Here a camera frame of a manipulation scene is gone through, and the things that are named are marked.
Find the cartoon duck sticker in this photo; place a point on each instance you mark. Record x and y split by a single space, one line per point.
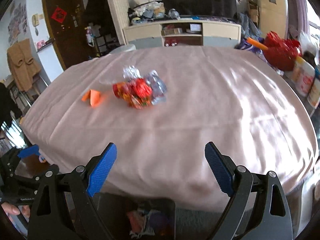
42 159

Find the pink curtain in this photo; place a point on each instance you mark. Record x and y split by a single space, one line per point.
297 17

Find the cardboard panel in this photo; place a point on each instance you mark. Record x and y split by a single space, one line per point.
273 16

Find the beige TV cabinet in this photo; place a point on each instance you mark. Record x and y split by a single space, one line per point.
183 32

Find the person's left hand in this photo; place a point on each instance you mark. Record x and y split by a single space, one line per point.
13 210

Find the clear plastic wrap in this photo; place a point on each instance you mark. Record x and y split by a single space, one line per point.
152 79

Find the white pegboard panel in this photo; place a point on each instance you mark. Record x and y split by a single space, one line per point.
118 9

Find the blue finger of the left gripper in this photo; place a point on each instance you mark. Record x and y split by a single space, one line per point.
26 152

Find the red orange snack wrapper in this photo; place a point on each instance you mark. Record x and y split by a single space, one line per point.
136 93

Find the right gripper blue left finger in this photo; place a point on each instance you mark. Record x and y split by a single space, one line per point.
102 165

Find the white round stool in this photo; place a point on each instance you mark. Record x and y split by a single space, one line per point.
124 48

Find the orange paper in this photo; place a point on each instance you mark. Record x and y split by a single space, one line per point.
94 97

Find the orange stick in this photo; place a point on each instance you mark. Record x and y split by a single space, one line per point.
256 44

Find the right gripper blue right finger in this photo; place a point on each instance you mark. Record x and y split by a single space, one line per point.
220 170

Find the dark brown door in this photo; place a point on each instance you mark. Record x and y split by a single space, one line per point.
70 41

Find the pink satin tablecloth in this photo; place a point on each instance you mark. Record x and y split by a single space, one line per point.
226 96

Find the black trash bin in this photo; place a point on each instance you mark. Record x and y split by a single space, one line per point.
137 218

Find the red plastic bag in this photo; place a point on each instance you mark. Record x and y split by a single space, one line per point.
281 53

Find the pile of clothes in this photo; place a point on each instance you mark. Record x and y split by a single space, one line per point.
145 11

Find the red diamond door decoration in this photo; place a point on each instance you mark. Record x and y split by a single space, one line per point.
59 15

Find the purple cloth bag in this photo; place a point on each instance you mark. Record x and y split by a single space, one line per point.
244 45

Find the white canister with label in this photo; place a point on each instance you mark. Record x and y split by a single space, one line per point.
303 76

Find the tan hanging coat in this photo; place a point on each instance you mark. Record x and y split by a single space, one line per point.
22 64

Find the cardboard box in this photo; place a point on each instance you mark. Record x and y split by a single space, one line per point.
253 11

